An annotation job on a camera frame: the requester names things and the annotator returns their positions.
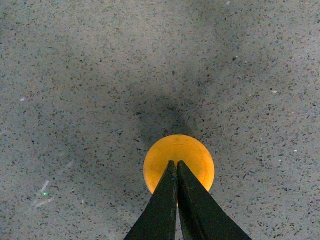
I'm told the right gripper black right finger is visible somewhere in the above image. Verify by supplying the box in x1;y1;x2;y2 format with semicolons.
177;160;250;240

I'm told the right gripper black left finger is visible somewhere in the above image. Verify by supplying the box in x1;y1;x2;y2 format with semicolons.
125;160;178;240

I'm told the yellow push button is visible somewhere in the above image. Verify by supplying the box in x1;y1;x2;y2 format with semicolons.
143;134;215;194

